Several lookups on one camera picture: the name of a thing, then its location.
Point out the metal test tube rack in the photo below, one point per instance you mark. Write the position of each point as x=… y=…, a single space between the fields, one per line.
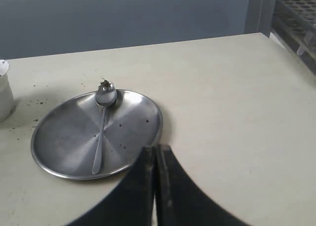
x=294 y=24

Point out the stainless steel spork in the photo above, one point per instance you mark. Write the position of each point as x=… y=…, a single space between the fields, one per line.
x=105 y=96

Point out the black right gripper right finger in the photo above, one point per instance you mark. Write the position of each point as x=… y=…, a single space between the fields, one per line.
x=179 y=201

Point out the white plastic flower pot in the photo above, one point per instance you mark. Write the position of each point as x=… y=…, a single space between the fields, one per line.
x=6 y=96

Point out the round stainless steel plate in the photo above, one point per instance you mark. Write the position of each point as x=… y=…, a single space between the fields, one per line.
x=78 y=140

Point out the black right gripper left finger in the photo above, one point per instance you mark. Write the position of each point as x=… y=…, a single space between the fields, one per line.
x=130 y=203

